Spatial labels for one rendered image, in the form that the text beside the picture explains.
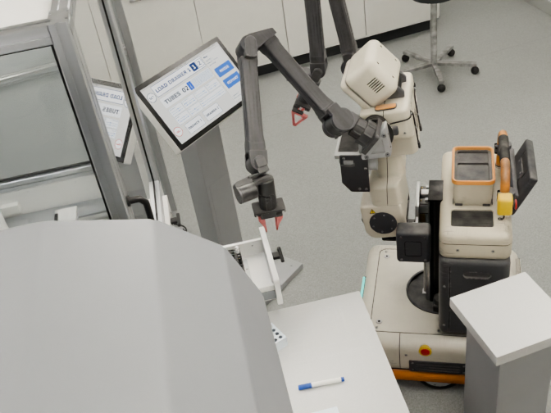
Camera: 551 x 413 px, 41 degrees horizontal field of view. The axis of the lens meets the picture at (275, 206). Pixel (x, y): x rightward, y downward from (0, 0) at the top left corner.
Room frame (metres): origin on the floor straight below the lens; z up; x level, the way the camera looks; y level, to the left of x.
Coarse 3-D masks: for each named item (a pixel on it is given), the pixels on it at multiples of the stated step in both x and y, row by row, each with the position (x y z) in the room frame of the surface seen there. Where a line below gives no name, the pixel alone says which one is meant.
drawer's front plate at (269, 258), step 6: (264, 234) 1.96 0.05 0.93; (264, 240) 1.92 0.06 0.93; (264, 246) 1.90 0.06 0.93; (264, 252) 1.95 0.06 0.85; (270, 252) 1.86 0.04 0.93; (270, 258) 1.83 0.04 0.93; (270, 264) 1.80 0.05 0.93; (270, 270) 1.81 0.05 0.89; (276, 276) 1.74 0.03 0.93; (276, 282) 1.72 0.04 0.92; (276, 288) 1.72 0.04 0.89; (276, 294) 1.72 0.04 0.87; (282, 300) 1.72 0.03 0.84
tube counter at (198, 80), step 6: (204, 72) 2.87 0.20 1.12; (210, 72) 2.88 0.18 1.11; (192, 78) 2.82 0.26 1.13; (198, 78) 2.83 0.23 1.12; (204, 78) 2.85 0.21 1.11; (210, 78) 2.86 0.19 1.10; (186, 84) 2.78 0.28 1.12; (192, 84) 2.79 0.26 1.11; (198, 84) 2.81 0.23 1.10; (186, 90) 2.76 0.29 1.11; (192, 90) 2.77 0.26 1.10
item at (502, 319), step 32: (480, 288) 1.70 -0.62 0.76; (512, 288) 1.68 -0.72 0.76; (480, 320) 1.57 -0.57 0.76; (512, 320) 1.55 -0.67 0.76; (544, 320) 1.52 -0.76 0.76; (480, 352) 1.56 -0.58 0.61; (512, 352) 1.43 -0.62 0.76; (544, 352) 1.50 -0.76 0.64; (480, 384) 1.55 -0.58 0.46; (512, 384) 1.47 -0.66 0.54; (544, 384) 1.50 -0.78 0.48
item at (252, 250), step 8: (248, 240) 1.98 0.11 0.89; (256, 240) 1.97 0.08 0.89; (232, 248) 1.97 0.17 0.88; (240, 248) 1.97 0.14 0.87; (248, 248) 1.97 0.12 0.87; (256, 248) 1.97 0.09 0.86; (248, 256) 1.96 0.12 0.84; (256, 256) 1.96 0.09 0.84; (264, 256) 1.95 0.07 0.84; (248, 264) 1.92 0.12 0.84; (256, 264) 1.92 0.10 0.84; (264, 264) 1.91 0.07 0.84; (256, 272) 1.88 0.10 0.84; (264, 272) 1.87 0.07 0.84; (256, 280) 1.83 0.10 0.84; (264, 280) 1.83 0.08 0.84; (264, 288) 1.73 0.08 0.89; (272, 288) 1.74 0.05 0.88; (264, 296) 1.73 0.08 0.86; (272, 296) 1.73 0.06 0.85
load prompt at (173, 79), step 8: (192, 64) 2.87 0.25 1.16; (200, 64) 2.89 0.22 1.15; (176, 72) 2.81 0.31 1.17; (184, 72) 2.83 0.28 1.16; (192, 72) 2.84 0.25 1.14; (168, 80) 2.76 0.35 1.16; (176, 80) 2.78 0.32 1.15; (152, 88) 2.70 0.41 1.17; (160, 88) 2.72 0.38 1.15; (168, 88) 2.73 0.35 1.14; (160, 96) 2.69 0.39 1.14
